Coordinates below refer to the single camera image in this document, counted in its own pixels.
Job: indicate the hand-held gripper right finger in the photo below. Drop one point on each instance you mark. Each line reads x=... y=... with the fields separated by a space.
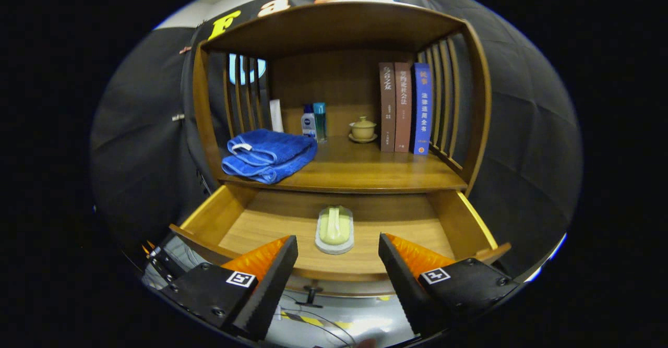
x=407 y=290

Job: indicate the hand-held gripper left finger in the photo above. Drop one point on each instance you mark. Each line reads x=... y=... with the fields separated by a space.
x=269 y=290

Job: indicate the wooden drawer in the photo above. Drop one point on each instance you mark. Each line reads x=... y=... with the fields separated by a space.
x=271 y=228

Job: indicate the pale green soap white dish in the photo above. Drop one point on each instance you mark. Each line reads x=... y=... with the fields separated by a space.
x=334 y=228

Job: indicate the wooden countertop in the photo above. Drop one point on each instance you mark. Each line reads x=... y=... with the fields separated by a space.
x=365 y=168

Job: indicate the wooden cabinet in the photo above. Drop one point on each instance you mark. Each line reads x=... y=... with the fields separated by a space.
x=334 y=82

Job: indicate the blue folded towel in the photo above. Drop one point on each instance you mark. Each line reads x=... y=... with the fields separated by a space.
x=271 y=155

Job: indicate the yellow lidded teacup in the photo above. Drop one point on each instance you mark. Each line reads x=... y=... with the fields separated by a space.
x=362 y=130

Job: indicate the white blue lotion bottle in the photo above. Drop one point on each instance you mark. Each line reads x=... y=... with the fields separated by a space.
x=308 y=124

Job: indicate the white tube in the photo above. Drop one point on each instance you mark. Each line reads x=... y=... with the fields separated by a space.
x=276 y=117

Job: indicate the teal bottle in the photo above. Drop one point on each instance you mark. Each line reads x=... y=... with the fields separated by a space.
x=320 y=123

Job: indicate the reddish brown book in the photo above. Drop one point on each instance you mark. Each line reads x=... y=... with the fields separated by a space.
x=403 y=108

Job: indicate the blue book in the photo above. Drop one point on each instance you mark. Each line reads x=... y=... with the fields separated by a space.
x=422 y=108

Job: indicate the dark brown book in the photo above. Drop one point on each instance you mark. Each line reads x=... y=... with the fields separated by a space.
x=387 y=108

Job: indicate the silver cloth clip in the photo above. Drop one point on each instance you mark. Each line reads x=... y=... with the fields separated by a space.
x=178 y=117

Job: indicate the black backdrop cloth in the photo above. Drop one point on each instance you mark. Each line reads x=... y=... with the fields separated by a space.
x=522 y=129

